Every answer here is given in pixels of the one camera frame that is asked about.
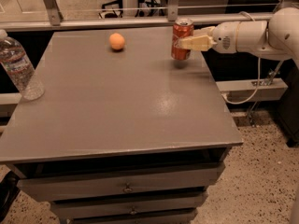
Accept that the red coke can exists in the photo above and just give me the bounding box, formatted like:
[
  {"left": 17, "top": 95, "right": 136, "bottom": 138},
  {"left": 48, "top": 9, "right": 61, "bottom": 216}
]
[{"left": 171, "top": 18, "right": 193, "bottom": 61}]

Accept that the top grey drawer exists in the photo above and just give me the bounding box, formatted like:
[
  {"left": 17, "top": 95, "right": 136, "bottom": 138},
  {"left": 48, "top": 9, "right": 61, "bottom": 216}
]
[{"left": 18, "top": 162, "right": 225, "bottom": 202}]

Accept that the bottom grey drawer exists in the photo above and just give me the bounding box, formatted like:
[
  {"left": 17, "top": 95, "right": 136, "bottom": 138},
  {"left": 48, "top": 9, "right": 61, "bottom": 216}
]
[{"left": 61, "top": 208, "right": 197, "bottom": 224}]

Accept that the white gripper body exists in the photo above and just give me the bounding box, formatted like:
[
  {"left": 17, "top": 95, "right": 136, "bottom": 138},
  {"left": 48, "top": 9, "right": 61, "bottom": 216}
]
[{"left": 212, "top": 21, "right": 267, "bottom": 54}]

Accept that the white cable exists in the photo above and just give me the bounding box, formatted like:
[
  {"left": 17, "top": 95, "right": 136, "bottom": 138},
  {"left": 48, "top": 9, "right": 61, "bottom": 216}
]
[{"left": 221, "top": 10, "right": 263, "bottom": 105}]

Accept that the grey drawer cabinet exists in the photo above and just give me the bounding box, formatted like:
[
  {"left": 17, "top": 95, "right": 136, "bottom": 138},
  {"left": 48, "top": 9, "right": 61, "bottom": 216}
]
[{"left": 0, "top": 25, "right": 244, "bottom": 224}]

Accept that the metal railing frame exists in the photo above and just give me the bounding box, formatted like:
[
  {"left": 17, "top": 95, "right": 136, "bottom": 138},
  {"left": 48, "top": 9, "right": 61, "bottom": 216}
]
[{"left": 0, "top": 0, "right": 299, "bottom": 33}]

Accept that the middle grey drawer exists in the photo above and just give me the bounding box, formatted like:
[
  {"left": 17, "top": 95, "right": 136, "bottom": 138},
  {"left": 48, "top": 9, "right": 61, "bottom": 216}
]
[{"left": 51, "top": 189, "right": 207, "bottom": 219}]

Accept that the orange fruit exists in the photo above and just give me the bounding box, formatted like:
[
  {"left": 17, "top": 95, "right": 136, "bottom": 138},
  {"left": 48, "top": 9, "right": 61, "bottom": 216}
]
[{"left": 109, "top": 33, "right": 125, "bottom": 50}]

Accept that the grey drawer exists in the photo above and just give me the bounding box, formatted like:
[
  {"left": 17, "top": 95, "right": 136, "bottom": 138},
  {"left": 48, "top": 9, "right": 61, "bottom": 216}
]
[
  {"left": 51, "top": 189, "right": 207, "bottom": 219},
  {"left": 61, "top": 208, "right": 197, "bottom": 224},
  {"left": 18, "top": 162, "right": 225, "bottom": 202}
]

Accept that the black office chair base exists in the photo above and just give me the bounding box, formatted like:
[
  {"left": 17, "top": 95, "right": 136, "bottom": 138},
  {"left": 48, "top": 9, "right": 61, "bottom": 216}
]
[{"left": 99, "top": 0, "right": 123, "bottom": 19}]

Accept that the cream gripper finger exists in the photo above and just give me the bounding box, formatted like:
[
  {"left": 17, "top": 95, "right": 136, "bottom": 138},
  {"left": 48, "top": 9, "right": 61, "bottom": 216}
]
[
  {"left": 193, "top": 26, "right": 215, "bottom": 36},
  {"left": 178, "top": 35, "right": 216, "bottom": 51}
]

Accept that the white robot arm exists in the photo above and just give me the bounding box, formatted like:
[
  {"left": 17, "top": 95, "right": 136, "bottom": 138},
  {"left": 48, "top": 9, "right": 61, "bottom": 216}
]
[{"left": 192, "top": 7, "right": 299, "bottom": 224}]

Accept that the clear plastic water bottle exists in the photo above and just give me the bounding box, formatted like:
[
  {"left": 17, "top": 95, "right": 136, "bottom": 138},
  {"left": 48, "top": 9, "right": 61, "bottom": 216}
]
[{"left": 0, "top": 29, "right": 45, "bottom": 101}]

